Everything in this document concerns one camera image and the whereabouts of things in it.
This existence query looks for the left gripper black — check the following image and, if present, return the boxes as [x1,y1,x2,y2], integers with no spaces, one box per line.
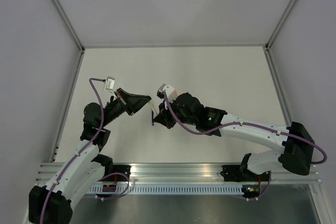
[100,89,152,128]

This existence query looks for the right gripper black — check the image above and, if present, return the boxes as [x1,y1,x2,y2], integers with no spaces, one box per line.
[155,96,197,128]

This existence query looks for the yellow pen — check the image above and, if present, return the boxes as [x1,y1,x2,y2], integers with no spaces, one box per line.
[149,101,158,116]

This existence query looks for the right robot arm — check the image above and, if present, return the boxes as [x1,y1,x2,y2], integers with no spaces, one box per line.
[154,91,314,180]

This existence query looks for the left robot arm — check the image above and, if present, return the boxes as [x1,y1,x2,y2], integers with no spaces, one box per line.
[28,88,151,223]

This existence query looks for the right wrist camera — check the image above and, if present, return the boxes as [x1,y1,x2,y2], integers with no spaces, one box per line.
[156,83,175,102]

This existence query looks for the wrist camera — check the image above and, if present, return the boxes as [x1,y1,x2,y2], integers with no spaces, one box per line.
[104,77,115,94]
[156,83,175,102]

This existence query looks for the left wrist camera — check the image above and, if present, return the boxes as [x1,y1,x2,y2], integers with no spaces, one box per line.
[104,77,115,94]

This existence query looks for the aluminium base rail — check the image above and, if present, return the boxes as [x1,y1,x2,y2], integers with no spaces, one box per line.
[35,163,322,185]

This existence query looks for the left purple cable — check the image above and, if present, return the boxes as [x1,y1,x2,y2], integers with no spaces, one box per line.
[40,77,107,224]

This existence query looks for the purple cable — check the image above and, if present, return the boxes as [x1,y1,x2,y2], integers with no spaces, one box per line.
[40,77,107,224]
[161,91,328,164]

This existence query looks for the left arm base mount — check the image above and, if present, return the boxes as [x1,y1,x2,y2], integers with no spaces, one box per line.
[112,165,131,184]

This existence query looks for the slotted cable duct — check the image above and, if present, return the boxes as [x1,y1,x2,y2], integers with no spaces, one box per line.
[87,183,244,196]

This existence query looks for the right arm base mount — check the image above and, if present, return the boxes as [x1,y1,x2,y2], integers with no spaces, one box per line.
[220,165,270,182]

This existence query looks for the left frame post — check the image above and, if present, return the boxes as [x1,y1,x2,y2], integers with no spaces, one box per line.
[50,0,85,54]

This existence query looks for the frame post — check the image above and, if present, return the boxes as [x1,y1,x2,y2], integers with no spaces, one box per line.
[265,0,298,51]
[50,0,85,54]

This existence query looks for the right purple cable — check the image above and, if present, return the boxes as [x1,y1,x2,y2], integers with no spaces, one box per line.
[161,91,328,164]

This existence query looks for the right frame post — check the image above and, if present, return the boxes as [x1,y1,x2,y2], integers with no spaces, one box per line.
[265,0,298,51]

